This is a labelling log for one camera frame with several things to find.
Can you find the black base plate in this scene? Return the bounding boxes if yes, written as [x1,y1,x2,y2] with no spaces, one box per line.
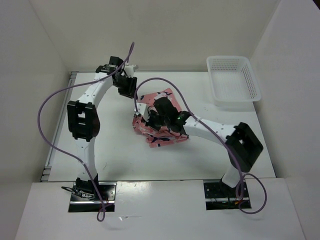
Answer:
[203,180,252,211]
[62,182,117,213]

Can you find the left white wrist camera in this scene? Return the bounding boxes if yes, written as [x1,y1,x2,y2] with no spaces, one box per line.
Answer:
[123,64,139,78]

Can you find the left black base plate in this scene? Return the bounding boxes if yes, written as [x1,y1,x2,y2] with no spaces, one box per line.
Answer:
[62,182,117,213]

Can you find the aluminium table edge rail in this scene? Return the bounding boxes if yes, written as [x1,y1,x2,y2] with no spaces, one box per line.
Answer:
[40,71,78,183]

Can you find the pink shark print shorts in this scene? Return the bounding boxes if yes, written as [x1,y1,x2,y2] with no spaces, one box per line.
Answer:
[132,88,189,148]

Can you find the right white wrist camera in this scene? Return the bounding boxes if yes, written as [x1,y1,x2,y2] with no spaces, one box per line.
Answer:
[134,103,149,121]

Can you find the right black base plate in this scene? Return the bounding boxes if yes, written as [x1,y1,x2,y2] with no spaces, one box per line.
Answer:
[203,180,252,211]

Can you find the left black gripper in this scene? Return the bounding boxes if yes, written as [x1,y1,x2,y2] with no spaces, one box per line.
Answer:
[113,75,138,100]

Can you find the white plastic basket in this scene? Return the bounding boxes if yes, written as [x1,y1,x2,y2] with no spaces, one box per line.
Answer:
[206,55,262,108]

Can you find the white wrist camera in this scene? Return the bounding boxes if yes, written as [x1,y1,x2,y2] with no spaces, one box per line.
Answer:
[123,64,139,78]
[134,103,149,121]

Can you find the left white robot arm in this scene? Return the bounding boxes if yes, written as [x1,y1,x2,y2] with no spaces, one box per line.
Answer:
[67,56,138,200]

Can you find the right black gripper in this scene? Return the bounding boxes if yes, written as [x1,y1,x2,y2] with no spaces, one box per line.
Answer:
[141,108,170,132]

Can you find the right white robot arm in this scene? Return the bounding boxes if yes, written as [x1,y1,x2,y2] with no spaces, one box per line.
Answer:
[137,97,264,197]

